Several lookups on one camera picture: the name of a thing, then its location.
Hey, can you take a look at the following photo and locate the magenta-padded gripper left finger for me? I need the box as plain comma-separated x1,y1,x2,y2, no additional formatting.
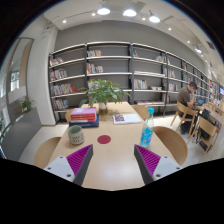
43,144,94,187

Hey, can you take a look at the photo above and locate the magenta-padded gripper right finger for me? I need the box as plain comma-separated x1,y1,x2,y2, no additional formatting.
133,144,183,186

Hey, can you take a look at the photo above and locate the clear bottle with blue cap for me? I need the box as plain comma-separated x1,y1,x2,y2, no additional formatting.
139,107,155,148

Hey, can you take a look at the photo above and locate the round-backed wooden chair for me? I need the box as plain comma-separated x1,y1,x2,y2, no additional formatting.
64,108,76,123
132,104,150,122
153,125,189,167
33,136,63,170

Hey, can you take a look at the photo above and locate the patterned grey-green mug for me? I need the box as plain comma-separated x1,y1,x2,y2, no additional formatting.
67,124,85,146

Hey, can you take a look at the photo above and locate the dark blue book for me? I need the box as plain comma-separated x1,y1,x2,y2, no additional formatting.
68,114,100,129

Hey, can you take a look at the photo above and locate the red book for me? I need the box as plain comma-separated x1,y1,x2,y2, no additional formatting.
70,114,97,124

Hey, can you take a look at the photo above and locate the flat round red coaster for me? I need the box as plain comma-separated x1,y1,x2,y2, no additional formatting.
96,134,112,145

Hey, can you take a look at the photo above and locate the slatted wooden chair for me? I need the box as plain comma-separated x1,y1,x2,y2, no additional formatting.
170,101,198,136
189,115,219,154

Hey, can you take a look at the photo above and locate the pink book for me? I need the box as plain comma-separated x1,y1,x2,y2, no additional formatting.
70,107,98,118

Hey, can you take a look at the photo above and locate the white magazine with dark print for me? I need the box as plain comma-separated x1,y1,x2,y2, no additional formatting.
112,113,143,125

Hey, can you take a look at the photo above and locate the green potted floor plant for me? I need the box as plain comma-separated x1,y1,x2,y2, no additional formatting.
19,96,35,114

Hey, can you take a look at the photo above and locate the person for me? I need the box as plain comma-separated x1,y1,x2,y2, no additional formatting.
176,81,199,134

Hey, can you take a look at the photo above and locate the laptop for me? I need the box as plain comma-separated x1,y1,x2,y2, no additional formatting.
195,97,207,106

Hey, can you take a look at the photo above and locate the green potted plant, white pot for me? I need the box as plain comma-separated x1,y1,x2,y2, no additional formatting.
78,78,133,116

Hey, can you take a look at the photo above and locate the grey bookshelf unit with books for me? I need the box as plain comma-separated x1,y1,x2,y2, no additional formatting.
48,41,214,116

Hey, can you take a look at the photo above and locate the group of ceiling lights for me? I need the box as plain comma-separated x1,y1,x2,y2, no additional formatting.
61,6,204,54

